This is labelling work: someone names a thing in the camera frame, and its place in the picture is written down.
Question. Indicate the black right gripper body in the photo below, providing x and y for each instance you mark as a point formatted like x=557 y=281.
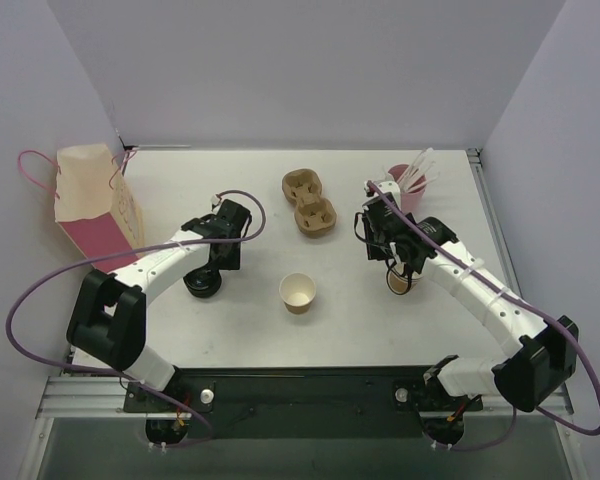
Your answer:
x=380 y=245

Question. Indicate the brown pulp cup carrier stack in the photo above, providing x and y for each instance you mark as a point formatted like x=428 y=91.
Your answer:
x=314 y=214

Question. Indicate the stack of brown paper cups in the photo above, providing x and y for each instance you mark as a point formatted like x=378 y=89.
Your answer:
x=401 y=285

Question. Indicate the pink straw holder cup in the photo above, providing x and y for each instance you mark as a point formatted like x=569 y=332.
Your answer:
x=412 y=188

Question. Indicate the aluminium frame rail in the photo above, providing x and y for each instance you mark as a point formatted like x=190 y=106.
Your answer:
x=559 y=402

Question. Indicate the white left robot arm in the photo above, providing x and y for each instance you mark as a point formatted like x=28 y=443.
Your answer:
x=109 y=320

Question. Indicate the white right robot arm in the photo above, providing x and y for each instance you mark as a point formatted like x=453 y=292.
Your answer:
x=537 y=359

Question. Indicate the brown paper coffee cup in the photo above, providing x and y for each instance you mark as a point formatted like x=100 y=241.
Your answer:
x=297 y=292

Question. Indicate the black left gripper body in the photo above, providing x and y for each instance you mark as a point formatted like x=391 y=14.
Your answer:
x=228 y=255

